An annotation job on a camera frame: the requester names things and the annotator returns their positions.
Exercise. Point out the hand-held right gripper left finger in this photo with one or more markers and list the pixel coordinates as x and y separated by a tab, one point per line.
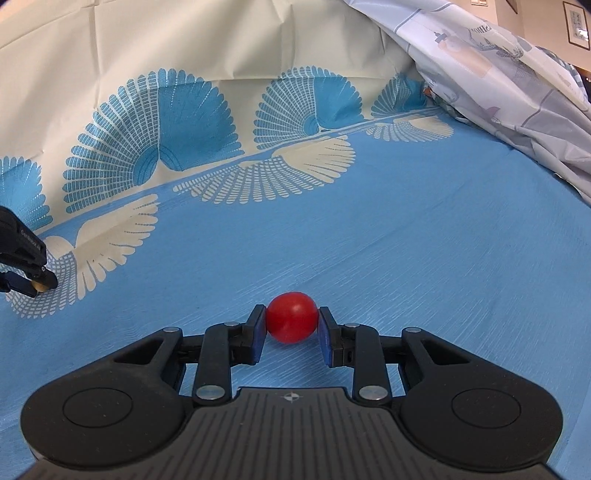
258	332

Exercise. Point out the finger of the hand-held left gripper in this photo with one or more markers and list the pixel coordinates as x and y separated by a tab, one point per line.
48	281

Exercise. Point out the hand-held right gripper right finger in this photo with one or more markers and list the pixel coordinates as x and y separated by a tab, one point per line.
325	337

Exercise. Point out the small yellow fruit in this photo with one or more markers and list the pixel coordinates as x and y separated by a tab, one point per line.
38	284

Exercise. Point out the red cherry tomato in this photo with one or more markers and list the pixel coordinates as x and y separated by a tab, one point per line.
292	318

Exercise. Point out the blue fan printed cloth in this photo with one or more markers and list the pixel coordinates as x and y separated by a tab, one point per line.
369	230

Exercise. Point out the light patterned blanket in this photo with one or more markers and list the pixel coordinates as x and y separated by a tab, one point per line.
485	60

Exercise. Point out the framed wall picture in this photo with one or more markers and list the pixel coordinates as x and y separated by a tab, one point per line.
577	25

